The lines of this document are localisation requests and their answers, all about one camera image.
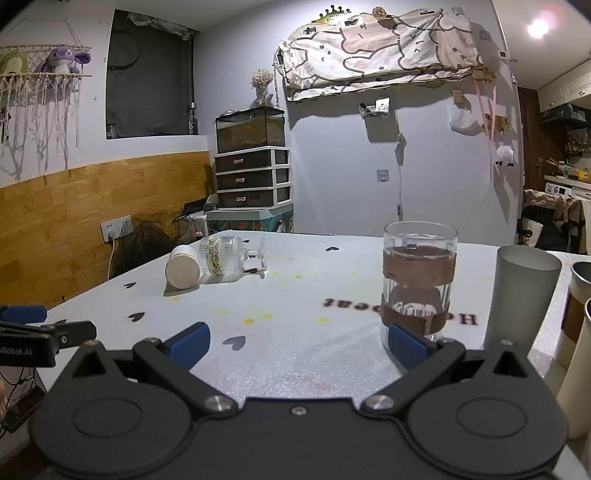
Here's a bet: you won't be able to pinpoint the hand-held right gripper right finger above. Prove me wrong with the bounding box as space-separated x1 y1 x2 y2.
361 323 542 413

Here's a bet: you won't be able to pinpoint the white macrame hanging net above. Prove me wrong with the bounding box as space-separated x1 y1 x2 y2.
0 18 93 182

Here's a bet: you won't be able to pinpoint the glass cup with brown bands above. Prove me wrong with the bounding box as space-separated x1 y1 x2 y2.
381 222 459 343

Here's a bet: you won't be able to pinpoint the white plastic drawer unit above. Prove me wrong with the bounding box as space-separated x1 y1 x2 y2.
213 147 292 209

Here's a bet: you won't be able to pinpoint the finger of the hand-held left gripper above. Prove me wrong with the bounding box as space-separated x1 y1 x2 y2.
0 305 48 324
41 320 98 350

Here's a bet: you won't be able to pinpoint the printed blanket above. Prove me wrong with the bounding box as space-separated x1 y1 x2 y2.
278 8 486 101

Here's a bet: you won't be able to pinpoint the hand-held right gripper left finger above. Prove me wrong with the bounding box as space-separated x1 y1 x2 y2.
58 322 239 414

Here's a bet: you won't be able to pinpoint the cup with brown sleeve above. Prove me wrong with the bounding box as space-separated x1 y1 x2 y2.
556 261 591 371

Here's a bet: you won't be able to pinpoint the ceiling lamp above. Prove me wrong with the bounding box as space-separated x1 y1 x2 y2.
525 8 557 40

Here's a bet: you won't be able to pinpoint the white hanging charger cable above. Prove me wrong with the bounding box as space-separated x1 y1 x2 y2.
394 133 408 223

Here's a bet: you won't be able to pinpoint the purple plush toy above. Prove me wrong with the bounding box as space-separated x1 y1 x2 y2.
36 44 92 75

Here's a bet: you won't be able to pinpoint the gold crown decoration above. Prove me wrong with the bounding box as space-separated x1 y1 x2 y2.
311 5 352 25

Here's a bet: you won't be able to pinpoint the cream metal-rimmed cup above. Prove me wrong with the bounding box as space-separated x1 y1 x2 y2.
555 298 591 440

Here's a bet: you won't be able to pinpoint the white hanging bag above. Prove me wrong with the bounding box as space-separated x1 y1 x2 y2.
449 103 482 136

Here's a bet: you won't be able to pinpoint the grey cup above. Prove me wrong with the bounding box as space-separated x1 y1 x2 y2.
482 245 563 357

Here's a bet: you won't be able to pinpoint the chair with clothes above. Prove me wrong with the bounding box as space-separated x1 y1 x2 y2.
521 188 583 256

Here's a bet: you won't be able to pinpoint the white washing machine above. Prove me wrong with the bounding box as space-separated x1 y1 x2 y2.
544 181 591 201

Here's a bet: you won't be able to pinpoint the glass fish tank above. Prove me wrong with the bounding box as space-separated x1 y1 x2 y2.
215 106 286 154

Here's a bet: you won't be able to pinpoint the green plush toy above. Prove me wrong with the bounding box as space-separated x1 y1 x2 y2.
0 50 29 76

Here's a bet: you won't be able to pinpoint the clear bottle with white cap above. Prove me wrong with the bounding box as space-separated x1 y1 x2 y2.
198 235 269 276

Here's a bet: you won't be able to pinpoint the dark covered window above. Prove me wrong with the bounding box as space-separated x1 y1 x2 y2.
105 8 200 140

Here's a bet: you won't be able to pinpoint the white wall socket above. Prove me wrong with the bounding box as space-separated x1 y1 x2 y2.
100 215 135 244

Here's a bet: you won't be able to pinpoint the black mesh net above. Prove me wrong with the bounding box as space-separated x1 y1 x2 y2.
112 211 186 274

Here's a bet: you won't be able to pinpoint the dried flowers in vase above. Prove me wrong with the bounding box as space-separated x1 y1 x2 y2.
250 69 276 108

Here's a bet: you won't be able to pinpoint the white cup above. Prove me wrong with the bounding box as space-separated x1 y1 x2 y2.
165 244 204 291

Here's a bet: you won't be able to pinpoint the black laptop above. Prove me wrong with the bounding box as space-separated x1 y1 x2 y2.
172 198 209 220

